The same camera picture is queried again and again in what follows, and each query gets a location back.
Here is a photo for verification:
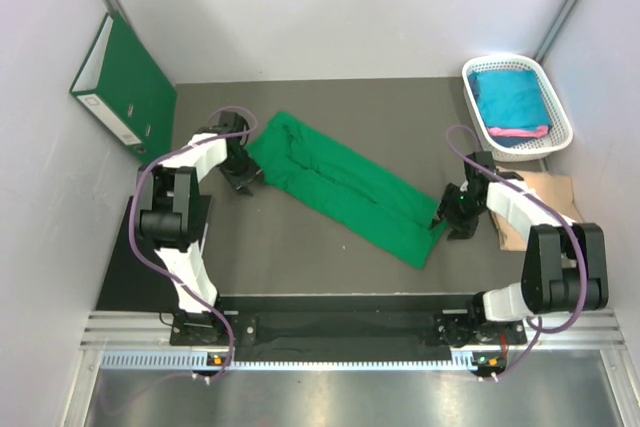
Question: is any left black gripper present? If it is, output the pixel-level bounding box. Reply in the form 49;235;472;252
217;147;264;194

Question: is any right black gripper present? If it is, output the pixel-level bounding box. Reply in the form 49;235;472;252
429;183;487;240

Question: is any green t shirt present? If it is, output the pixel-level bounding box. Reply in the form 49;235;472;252
248;111;446;269

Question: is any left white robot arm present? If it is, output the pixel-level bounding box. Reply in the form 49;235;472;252
128;106;262;346

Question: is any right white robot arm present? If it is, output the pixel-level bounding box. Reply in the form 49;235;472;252
430;151;609;347

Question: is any beige folded t shirt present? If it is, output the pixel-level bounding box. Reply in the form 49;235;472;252
491;170;583;252

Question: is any white plastic basket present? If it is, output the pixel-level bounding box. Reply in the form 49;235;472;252
461;53;574;162

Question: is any pink folded t shirt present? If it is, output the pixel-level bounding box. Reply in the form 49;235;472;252
487;124;550;138

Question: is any blue folded t shirt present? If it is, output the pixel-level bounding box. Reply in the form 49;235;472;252
467;69;552;129

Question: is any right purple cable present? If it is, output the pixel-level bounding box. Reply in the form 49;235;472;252
445;124;587;382

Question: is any green ring binder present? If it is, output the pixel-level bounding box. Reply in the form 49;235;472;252
69;14;177;164

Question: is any aluminium frame rail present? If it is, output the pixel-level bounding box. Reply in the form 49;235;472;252
81;310;625;350

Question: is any white slotted cable duct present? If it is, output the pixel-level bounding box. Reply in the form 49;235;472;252
99;349;509;371

